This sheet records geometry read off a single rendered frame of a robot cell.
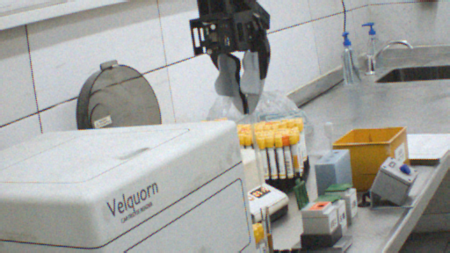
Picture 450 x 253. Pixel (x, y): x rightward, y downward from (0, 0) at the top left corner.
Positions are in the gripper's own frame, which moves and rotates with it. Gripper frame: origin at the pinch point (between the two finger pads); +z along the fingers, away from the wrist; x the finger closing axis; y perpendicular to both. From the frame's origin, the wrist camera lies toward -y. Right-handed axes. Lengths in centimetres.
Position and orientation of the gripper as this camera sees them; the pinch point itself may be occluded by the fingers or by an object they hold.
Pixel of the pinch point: (248, 104)
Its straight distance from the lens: 117.7
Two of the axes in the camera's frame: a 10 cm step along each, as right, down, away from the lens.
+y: -4.5, 2.3, -8.6
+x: 8.8, -0.5, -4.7
